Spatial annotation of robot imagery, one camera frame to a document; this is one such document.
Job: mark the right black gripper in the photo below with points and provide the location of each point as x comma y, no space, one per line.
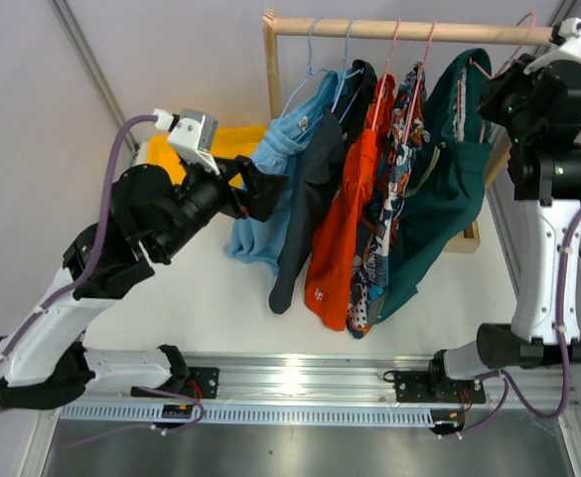
495,90

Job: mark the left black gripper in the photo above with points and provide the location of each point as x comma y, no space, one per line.
261,194

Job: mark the dark green shorts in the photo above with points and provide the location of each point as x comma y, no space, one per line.
447,187

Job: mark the pink hanger patterned shorts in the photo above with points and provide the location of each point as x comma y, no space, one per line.
406,135

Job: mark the patterned colourful shorts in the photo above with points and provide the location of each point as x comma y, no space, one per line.
378,230

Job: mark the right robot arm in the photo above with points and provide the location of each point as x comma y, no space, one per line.
545,168

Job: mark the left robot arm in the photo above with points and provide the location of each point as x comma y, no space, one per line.
149,220

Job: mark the dark navy shorts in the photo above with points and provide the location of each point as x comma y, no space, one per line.
319,176

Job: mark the blue hanger light shorts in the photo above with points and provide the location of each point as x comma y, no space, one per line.
309,73

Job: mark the pink hanger orange shorts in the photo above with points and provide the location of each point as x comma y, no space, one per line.
386,66

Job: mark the blue hanger navy shorts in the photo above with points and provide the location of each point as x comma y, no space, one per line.
344,71

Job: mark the yellow plastic bin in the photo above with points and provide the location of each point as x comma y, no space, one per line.
228,143

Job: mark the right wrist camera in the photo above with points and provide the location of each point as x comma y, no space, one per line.
566,46

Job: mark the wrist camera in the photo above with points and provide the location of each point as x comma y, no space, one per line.
192,137
566,46

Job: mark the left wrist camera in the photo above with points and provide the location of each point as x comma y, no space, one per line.
192,137

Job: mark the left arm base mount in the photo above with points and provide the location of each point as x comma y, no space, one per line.
195,383

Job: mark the aluminium rail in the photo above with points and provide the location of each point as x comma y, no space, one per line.
338,380

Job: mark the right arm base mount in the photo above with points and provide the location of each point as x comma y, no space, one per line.
425,387

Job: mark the slotted cable duct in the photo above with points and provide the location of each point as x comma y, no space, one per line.
232,413

